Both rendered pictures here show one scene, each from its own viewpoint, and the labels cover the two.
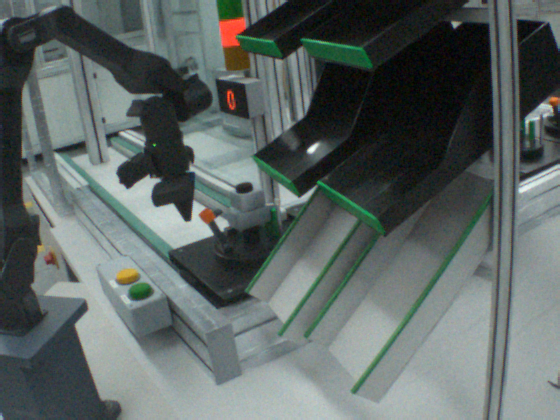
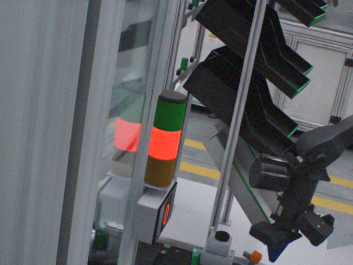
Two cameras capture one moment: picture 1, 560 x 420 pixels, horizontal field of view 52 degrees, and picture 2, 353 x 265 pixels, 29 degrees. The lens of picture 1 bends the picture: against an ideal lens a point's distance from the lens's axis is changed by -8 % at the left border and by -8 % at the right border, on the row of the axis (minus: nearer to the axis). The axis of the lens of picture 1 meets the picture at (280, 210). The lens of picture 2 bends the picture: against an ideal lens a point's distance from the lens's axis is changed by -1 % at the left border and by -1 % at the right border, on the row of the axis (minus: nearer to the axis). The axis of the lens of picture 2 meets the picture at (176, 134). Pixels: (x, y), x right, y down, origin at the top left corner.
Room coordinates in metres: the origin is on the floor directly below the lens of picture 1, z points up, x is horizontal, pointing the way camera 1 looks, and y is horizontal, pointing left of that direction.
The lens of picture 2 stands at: (2.04, 0.73, 1.74)
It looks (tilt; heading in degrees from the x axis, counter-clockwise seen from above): 20 degrees down; 219
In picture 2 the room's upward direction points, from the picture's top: 10 degrees clockwise
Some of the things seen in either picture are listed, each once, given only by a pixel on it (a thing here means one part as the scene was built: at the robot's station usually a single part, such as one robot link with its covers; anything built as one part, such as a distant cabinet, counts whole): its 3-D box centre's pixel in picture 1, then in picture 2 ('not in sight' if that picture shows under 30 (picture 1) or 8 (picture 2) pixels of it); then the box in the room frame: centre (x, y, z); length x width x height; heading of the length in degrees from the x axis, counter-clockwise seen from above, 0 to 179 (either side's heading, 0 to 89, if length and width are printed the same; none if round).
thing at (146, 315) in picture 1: (131, 292); not in sight; (0.96, 0.29, 0.93); 0.21 x 0.07 x 0.06; 29
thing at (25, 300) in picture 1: (13, 303); not in sight; (0.67, 0.37, 1.09); 0.07 x 0.07 x 0.06; 73
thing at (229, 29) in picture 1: (233, 32); (164, 140); (1.21, 0.04, 1.33); 0.05 x 0.05 x 0.05
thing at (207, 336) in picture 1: (132, 255); not in sight; (1.16, 0.32, 0.91); 0.89 x 0.06 x 0.11; 29
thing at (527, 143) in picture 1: (516, 133); not in sight; (1.35, -0.60, 1.01); 0.24 x 0.24 x 0.13; 29
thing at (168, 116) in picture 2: (229, 7); (169, 112); (1.21, 0.04, 1.38); 0.05 x 0.05 x 0.05
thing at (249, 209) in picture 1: (251, 202); (215, 247); (0.99, 0.05, 1.06); 0.08 x 0.04 x 0.07; 119
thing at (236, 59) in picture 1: (236, 56); (159, 167); (1.21, 0.04, 1.28); 0.05 x 0.05 x 0.05
